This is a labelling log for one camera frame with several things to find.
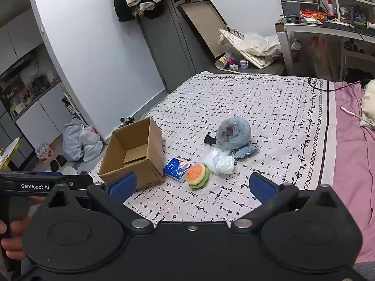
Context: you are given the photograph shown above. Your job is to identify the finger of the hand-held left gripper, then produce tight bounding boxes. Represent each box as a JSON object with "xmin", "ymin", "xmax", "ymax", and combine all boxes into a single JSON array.
[{"xmin": 0, "ymin": 172, "xmax": 94, "ymax": 195}]

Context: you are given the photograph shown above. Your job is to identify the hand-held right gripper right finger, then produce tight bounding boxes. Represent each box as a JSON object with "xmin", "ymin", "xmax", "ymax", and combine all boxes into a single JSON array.
[{"xmin": 231, "ymin": 172, "xmax": 346, "ymax": 234}]

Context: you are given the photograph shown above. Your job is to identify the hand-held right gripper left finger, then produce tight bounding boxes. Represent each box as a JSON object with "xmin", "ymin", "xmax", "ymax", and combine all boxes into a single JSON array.
[{"xmin": 38, "ymin": 171, "xmax": 154, "ymax": 235}]

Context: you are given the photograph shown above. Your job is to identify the brown cardboard box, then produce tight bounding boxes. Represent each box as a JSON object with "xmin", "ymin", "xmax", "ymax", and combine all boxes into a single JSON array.
[{"xmin": 98, "ymin": 116, "xmax": 165, "ymax": 191}]

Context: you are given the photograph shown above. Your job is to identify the white plastic bag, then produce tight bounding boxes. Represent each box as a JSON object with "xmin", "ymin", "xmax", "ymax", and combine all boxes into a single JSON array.
[{"xmin": 202, "ymin": 148, "xmax": 235, "ymax": 175}]

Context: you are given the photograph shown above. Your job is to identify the blue tissue pack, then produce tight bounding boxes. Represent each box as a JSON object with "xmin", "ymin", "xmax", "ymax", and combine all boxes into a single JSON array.
[{"xmin": 163, "ymin": 158, "xmax": 193, "ymax": 184}]

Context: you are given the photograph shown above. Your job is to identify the blue grey fluffy plush toy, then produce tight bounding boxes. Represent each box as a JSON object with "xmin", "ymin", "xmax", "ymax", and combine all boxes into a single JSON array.
[{"xmin": 215, "ymin": 116, "xmax": 260, "ymax": 160}]

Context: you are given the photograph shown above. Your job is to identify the hamburger plush toy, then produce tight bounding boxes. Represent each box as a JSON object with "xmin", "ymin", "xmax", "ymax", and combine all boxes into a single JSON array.
[{"xmin": 186, "ymin": 164, "xmax": 210, "ymax": 190}]

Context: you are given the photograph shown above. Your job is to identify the person's left hand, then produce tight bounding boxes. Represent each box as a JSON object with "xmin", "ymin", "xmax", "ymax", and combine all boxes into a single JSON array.
[{"xmin": 0, "ymin": 217, "xmax": 29, "ymax": 260}]

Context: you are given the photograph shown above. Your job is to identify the round yellow edged table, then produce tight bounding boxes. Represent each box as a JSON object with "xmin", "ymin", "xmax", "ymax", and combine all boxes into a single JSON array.
[{"xmin": 0, "ymin": 137, "xmax": 22, "ymax": 171}]

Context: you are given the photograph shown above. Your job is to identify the pack of water bottles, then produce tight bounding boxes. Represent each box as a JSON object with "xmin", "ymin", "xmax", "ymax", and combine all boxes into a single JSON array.
[{"xmin": 34, "ymin": 143, "xmax": 55, "ymax": 163}]

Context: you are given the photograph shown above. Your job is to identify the black slippers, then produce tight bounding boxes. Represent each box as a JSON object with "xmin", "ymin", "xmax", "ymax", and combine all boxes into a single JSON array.
[{"xmin": 49, "ymin": 153, "xmax": 68, "ymax": 172}]

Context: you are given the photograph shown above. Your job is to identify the white tied garbage bag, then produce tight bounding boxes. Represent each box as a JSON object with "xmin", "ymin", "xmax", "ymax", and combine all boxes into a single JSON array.
[{"xmin": 79, "ymin": 124, "xmax": 104, "ymax": 163}]

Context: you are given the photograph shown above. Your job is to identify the grey blue garbage bag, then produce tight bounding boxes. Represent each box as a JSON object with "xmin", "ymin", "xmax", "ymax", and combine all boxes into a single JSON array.
[{"xmin": 62, "ymin": 117, "xmax": 86, "ymax": 162}]

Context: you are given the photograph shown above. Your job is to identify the white black patterned bed cover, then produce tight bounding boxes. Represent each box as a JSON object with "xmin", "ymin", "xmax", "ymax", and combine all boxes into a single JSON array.
[{"xmin": 88, "ymin": 71, "xmax": 337, "ymax": 223}]

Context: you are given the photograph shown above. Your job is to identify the pink bedsheet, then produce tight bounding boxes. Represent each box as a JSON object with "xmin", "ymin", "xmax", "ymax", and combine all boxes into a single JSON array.
[{"xmin": 332, "ymin": 80, "xmax": 375, "ymax": 267}]

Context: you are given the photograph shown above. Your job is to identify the patterned tote bag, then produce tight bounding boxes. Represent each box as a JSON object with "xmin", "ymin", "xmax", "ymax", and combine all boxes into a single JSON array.
[{"xmin": 219, "ymin": 28, "xmax": 282, "ymax": 70}]

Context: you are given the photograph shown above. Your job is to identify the cream pillow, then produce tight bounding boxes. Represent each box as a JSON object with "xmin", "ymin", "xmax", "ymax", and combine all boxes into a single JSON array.
[{"xmin": 360, "ymin": 80, "xmax": 375, "ymax": 130}]

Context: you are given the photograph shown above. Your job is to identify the crumpled white shopping bag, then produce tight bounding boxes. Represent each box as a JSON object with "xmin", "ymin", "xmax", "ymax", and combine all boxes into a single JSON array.
[{"xmin": 242, "ymin": 32, "xmax": 282, "ymax": 57}]

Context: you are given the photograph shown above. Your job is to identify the grey door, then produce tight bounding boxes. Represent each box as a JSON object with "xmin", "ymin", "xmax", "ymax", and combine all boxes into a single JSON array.
[{"xmin": 137, "ymin": 0, "xmax": 206, "ymax": 95}]

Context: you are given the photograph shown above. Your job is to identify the white desk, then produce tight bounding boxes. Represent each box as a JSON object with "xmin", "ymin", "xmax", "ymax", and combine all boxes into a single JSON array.
[{"xmin": 275, "ymin": 17, "xmax": 375, "ymax": 78}]

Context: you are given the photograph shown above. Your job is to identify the black framed board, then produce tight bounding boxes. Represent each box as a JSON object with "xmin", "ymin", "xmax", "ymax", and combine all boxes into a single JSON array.
[{"xmin": 176, "ymin": 0, "xmax": 231, "ymax": 59}]

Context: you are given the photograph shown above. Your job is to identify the red snack packet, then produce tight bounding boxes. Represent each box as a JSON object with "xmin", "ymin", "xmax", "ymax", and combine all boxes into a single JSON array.
[{"xmin": 300, "ymin": 10, "xmax": 328, "ymax": 21}]

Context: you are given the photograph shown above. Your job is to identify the white monitor riser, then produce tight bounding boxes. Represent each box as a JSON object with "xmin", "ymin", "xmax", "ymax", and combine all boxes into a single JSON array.
[{"xmin": 327, "ymin": 0, "xmax": 375, "ymax": 24}]

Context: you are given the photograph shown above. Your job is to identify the black cable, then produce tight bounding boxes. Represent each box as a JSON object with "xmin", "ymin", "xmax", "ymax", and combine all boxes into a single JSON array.
[{"xmin": 307, "ymin": 77, "xmax": 375, "ymax": 93}]

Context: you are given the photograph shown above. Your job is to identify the white charging cable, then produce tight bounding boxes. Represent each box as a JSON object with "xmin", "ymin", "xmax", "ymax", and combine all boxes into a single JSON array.
[{"xmin": 340, "ymin": 107, "xmax": 365, "ymax": 121}]

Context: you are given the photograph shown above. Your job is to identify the grey white wall cabinet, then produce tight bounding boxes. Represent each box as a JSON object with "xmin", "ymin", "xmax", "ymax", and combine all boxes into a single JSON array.
[{"xmin": 0, "ymin": 0, "xmax": 85, "ymax": 169}]

